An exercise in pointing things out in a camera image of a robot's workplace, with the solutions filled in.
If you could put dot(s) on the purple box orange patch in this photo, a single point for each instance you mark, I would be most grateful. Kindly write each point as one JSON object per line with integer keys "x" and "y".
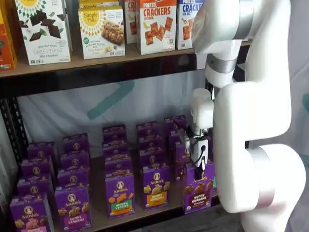
{"x": 157, "y": 191}

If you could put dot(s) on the purple box brown patch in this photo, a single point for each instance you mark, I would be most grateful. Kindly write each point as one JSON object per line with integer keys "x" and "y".
{"x": 199, "y": 193}

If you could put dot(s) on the cheddar pretzel crackers box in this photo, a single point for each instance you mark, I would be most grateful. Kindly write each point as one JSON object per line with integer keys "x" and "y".
{"x": 131, "y": 21}
{"x": 157, "y": 26}

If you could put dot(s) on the teal tape strip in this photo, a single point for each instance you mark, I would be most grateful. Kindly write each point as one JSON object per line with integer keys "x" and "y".
{"x": 113, "y": 99}

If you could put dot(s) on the Simple Mills almond bar box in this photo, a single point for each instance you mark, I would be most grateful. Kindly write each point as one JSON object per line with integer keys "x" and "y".
{"x": 101, "y": 33}
{"x": 99, "y": 3}

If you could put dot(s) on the blue pretzel crackers box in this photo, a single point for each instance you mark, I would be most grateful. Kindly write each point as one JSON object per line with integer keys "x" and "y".
{"x": 186, "y": 26}

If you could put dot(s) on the higher wooden shelf board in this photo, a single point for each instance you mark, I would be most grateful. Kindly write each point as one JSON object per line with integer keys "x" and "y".
{"x": 96, "y": 65}

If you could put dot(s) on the purple box green patch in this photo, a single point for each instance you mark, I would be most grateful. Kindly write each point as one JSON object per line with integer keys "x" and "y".
{"x": 120, "y": 198}

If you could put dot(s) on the translucent plastic sheet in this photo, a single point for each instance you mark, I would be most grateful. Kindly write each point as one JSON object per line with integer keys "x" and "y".
{"x": 60, "y": 113}

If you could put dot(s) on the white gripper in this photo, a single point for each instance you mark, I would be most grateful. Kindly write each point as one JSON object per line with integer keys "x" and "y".
{"x": 200, "y": 154}

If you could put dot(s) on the purple box pink patch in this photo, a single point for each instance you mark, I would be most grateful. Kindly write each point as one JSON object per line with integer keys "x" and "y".
{"x": 29, "y": 217}

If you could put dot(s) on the purple box violet patch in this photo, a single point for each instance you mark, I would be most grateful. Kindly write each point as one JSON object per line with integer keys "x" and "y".
{"x": 73, "y": 207}

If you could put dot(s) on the lower wooden shelf board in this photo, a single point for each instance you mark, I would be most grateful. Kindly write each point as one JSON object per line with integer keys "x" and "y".
{"x": 97, "y": 188}

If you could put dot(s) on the orange snack box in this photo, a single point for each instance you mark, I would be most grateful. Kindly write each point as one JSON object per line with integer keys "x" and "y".
{"x": 6, "y": 36}

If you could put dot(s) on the purple Annie's snack box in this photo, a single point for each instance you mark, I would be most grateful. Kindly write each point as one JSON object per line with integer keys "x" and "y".
{"x": 152, "y": 158}
{"x": 36, "y": 168}
{"x": 114, "y": 133}
{"x": 175, "y": 136}
{"x": 41, "y": 149}
{"x": 116, "y": 149}
{"x": 118, "y": 166}
{"x": 76, "y": 142}
{"x": 72, "y": 177}
{"x": 149, "y": 128}
{"x": 181, "y": 159}
{"x": 35, "y": 186}
{"x": 74, "y": 160}
{"x": 175, "y": 122}
{"x": 149, "y": 142}

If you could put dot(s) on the black metal shelf frame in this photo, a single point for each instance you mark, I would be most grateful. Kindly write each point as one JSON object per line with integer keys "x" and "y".
{"x": 96, "y": 83}

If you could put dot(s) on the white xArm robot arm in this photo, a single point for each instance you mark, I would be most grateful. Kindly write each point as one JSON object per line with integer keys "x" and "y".
{"x": 253, "y": 120}

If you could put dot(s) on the light fabric curtain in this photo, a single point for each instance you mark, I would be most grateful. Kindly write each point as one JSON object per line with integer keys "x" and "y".
{"x": 300, "y": 48}

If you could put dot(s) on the white Sweet Thins box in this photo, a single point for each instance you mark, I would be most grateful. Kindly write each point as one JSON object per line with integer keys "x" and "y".
{"x": 43, "y": 36}

